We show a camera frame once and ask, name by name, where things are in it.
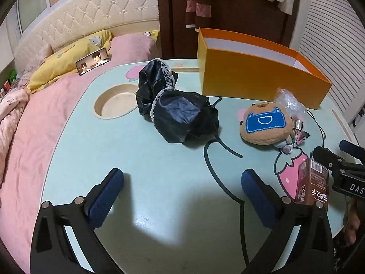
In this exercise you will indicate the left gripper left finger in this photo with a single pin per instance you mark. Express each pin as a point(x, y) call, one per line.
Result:
point(51, 250)

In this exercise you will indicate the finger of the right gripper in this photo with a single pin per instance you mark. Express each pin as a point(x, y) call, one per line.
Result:
point(328, 159)
point(353, 150)

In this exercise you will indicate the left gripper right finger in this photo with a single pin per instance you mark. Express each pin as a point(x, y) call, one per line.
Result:
point(313, 250)

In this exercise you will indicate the brown card deck box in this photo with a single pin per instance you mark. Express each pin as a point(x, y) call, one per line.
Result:
point(312, 184)

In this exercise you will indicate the person's right hand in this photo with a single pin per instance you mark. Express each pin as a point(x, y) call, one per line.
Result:
point(351, 223)

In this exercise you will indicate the clear plastic bag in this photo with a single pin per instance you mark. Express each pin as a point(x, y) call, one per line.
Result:
point(293, 107)

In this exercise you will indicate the brown bear plush pouch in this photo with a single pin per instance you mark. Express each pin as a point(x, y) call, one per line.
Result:
point(265, 124)

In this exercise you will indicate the pink duvet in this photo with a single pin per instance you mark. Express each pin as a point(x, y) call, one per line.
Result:
point(36, 137)

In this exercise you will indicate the white slatted closet door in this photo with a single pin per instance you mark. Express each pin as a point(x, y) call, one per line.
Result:
point(330, 34)

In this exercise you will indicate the orange cardboard box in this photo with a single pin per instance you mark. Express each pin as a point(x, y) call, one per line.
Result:
point(237, 65)

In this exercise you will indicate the mint cartoon bed table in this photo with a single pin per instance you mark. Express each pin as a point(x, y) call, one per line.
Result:
point(182, 209)

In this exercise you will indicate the black satin lace cloth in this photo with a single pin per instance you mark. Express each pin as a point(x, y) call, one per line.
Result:
point(178, 116)

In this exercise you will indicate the pink floral blanket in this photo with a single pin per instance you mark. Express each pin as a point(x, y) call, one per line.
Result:
point(12, 107)

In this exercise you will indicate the dark brown wooden door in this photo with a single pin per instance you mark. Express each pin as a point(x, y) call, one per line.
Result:
point(260, 18)

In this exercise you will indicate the striped maroon pink scarf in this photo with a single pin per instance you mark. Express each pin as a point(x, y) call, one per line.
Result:
point(198, 14)

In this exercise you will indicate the yellow pillow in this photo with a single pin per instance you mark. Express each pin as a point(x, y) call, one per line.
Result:
point(48, 67)

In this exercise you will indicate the smartphone showing video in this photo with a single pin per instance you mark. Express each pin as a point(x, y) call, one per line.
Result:
point(91, 61)

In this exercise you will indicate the cream tufted headboard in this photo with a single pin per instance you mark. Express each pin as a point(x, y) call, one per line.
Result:
point(74, 19)

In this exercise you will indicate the white haired figurine keychain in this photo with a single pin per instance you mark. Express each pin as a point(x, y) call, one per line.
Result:
point(296, 138)

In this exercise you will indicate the silver metal ring stand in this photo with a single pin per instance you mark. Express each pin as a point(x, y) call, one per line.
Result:
point(298, 124)

